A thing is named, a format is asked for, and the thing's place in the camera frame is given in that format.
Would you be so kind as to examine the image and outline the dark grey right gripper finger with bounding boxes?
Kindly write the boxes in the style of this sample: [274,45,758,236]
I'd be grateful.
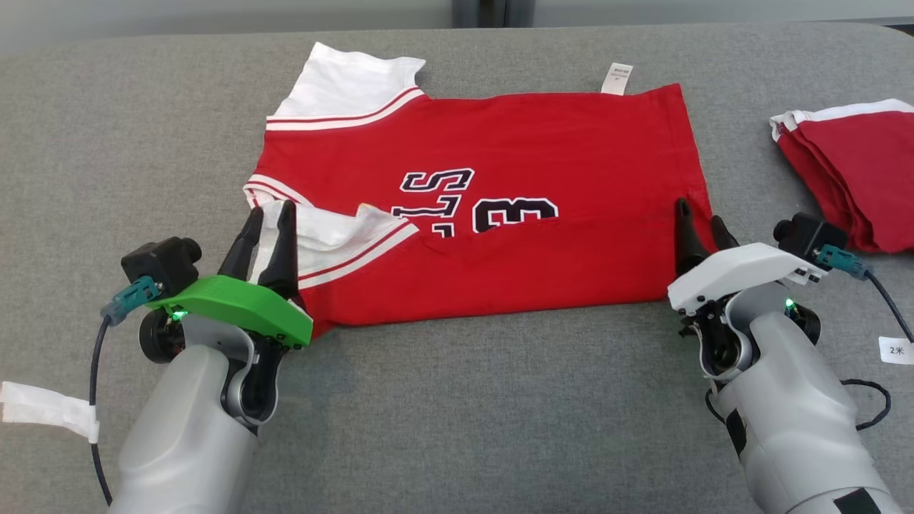
[710,214,741,251]
[675,198,709,276]

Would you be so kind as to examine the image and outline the grey partition post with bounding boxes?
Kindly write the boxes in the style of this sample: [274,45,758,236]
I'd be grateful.
[451,0,535,29]

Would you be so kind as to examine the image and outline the white tape tag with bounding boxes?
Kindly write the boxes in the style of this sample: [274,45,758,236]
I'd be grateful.
[0,381,101,443]

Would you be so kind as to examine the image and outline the white printed cable label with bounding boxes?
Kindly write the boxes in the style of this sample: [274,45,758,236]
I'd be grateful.
[878,336,914,365]

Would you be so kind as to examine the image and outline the red shorts with white stripe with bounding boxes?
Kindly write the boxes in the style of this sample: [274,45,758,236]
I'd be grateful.
[770,99,914,254]

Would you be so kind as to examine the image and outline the red jersey with white sleeves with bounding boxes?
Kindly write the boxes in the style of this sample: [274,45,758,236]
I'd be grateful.
[243,41,717,338]

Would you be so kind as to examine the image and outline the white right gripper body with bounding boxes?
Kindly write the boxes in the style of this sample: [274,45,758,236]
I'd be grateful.
[668,243,833,318]

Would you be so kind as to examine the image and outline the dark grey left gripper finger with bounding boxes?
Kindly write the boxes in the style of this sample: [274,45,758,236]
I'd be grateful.
[218,207,265,281]
[258,200,299,301]

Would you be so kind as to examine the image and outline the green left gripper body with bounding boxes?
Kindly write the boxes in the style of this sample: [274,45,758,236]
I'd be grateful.
[146,275,315,351]

